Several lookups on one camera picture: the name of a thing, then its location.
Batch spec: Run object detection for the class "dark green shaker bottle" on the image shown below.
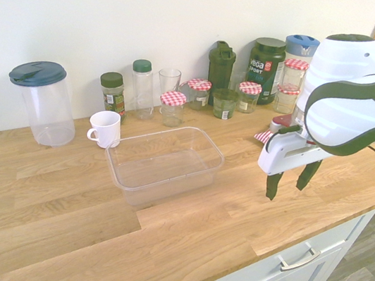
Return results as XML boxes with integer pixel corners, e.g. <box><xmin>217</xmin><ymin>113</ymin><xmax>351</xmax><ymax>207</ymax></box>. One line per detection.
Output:
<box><xmin>200</xmin><ymin>39</ymin><xmax>239</xmax><ymax>109</ymax></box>

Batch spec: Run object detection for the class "clear bottle with green lid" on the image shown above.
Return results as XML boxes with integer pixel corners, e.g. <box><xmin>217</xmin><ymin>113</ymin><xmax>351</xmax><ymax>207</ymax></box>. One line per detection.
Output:
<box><xmin>123</xmin><ymin>57</ymin><xmax>162</xmax><ymax>122</ymax></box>

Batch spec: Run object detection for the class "clear drinking glass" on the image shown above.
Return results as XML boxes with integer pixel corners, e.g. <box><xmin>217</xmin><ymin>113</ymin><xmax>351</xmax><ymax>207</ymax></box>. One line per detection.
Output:
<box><xmin>154</xmin><ymin>66</ymin><xmax>183</xmax><ymax>107</ymax></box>

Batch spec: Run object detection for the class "dark Vega Sport protein tub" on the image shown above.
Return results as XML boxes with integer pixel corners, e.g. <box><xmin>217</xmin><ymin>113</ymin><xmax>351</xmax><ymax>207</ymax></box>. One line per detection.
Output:
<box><xmin>242</xmin><ymin>35</ymin><xmax>289</xmax><ymax>108</ymax></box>

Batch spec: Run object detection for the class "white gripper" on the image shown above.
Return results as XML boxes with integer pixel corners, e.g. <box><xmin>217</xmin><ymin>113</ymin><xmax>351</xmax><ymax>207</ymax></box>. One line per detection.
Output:
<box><xmin>251</xmin><ymin>125</ymin><xmax>332</xmax><ymax>209</ymax></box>

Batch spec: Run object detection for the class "silver drawer handle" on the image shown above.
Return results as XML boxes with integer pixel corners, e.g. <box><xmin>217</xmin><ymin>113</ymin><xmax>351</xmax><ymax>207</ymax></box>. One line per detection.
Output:
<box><xmin>276</xmin><ymin>243</ymin><xmax>322</xmax><ymax>278</ymax></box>

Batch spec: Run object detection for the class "white canister with blue lid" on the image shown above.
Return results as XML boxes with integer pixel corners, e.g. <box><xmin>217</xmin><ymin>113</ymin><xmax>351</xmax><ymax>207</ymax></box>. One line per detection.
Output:
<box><xmin>277</xmin><ymin>32</ymin><xmax>321</xmax><ymax>93</ymax></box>

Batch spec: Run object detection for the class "glass jar red checkered lid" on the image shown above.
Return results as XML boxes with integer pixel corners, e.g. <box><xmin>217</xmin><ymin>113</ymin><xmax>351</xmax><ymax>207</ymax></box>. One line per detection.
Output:
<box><xmin>234</xmin><ymin>80</ymin><xmax>264</xmax><ymax>116</ymax></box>
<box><xmin>272</xmin><ymin>83</ymin><xmax>303</xmax><ymax>117</ymax></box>
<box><xmin>155</xmin><ymin>89</ymin><xmax>188</xmax><ymax>130</ymax></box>
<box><xmin>183</xmin><ymin>76</ymin><xmax>214</xmax><ymax>112</ymax></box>
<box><xmin>281</xmin><ymin>57</ymin><xmax>311</xmax><ymax>91</ymax></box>

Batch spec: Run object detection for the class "white ceramic mug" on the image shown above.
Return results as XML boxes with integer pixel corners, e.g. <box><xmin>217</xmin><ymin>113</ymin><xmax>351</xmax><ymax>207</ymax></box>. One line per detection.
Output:
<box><xmin>85</xmin><ymin>108</ymin><xmax>125</xmax><ymax>151</ymax></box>

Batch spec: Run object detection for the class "clear pitcher with blue lid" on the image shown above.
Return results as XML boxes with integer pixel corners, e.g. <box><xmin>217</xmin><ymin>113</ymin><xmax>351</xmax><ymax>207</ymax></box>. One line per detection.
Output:
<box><xmin>0</xmin><ymin>55</ymin><xmax>86</xmax><ymax>151</ymax></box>

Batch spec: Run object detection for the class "clear rectangular plastic container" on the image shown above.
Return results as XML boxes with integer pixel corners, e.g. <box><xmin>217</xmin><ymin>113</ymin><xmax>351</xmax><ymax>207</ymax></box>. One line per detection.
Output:
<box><xmin>97</xmin><ymin>113</ymin><xmax>230</xmax><ymax>220</ymax></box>

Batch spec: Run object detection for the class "spice jar with dark lid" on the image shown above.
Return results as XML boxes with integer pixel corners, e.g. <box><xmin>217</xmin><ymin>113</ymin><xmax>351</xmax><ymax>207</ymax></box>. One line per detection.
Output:
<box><xmin>93</xmin><ymin>69</ymin><xmax>133</xmax><ymax>125</ymax></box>

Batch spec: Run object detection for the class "glass jar dark green lid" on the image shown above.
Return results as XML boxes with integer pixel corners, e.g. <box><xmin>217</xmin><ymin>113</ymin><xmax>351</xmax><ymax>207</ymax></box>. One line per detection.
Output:
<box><xmin>209</xmin><ymin>86</ymin><xmax>241</xmax><ymax>122</ymax></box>

